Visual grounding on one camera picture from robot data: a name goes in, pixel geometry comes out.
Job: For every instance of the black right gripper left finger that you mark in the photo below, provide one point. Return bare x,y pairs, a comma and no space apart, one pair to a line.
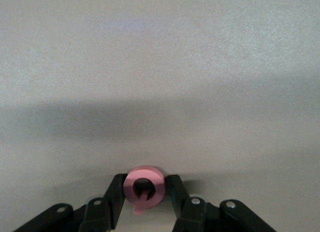
100,214

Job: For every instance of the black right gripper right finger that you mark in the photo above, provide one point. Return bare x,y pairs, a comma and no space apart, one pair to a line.
195,214

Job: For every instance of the pink foam letter Q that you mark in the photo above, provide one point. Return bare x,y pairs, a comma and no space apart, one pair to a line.
155,177

